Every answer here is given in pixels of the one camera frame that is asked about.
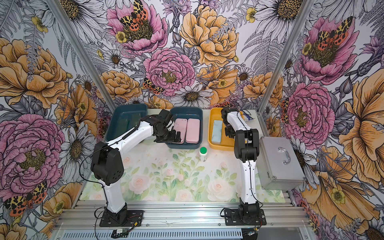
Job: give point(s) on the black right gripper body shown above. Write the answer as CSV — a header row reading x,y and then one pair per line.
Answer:
x,y
228,129

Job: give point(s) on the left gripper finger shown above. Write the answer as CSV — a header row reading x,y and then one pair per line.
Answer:
x,y
164,139
175,137

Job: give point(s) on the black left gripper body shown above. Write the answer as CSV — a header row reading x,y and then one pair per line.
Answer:
x,y
163,132

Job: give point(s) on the light blue case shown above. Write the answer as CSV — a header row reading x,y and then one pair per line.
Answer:
x,y
216,137

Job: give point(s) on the yellow plastic tray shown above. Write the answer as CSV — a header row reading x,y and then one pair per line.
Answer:
x,y
227,144

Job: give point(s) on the pink pencil case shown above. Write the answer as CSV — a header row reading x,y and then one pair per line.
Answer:
x,y
181,126
193,131

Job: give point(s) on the dark green case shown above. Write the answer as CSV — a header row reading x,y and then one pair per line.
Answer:
x,y
125,124
135,119

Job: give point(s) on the dark teal tray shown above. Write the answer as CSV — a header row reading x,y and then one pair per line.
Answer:
x,y
123,111
187,113

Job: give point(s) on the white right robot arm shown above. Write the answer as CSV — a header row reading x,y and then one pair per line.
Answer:
x,y
246,150

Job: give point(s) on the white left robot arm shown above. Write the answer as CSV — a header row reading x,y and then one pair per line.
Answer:
x,y
108,168

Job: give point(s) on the blue pen behind tray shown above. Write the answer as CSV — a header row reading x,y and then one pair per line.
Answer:
x,y
246,115

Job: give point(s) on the white bottle green cap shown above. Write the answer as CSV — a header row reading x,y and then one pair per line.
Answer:
x,y
203,151

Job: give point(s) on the silver metal case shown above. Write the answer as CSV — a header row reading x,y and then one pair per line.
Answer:
x,y
278,166

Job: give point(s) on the small circuit board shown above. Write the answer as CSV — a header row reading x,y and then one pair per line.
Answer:
x,y
120,233

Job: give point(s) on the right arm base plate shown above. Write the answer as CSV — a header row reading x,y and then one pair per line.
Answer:
x,y
234,218

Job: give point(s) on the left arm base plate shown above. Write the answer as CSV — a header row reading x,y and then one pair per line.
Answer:
x,y
125,218

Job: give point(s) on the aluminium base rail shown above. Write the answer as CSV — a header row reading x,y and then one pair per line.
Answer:
x,y
184,221

